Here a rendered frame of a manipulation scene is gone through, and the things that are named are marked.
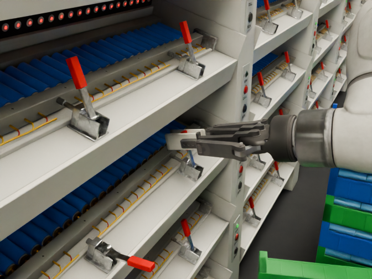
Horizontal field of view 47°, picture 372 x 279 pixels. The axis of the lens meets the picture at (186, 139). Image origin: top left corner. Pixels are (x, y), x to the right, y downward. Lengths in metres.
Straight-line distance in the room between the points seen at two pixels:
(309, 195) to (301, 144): 1.10
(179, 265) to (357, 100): 0.47
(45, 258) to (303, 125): 0.40
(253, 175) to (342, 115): 0.60
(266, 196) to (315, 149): 0.84
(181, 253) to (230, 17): 0.48
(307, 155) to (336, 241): 0.58
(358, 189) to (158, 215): 0.57
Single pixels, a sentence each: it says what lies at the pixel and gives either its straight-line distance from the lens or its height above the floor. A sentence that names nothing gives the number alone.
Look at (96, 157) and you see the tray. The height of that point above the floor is 0.67.
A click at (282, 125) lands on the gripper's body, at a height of 0.64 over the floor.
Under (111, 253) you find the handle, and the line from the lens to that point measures 0.59.
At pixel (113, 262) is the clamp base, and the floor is 0.50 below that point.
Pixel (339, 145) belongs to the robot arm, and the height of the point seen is 0.63.
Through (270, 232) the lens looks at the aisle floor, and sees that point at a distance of 1.51.
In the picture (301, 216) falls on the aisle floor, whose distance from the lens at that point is 1.61.
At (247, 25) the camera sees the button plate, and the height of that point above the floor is 0.74.
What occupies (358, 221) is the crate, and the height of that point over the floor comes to 0.27.
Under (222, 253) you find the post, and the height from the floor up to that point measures 0.20.
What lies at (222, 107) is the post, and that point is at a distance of 0.90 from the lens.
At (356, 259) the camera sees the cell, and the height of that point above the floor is 0.14.
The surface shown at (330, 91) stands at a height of 0.21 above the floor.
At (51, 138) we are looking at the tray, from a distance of 0.49.
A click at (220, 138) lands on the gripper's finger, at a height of 0.60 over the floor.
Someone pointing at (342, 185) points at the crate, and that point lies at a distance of 1.11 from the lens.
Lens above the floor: 0.89
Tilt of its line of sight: 25 degrees down
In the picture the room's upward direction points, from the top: straight up
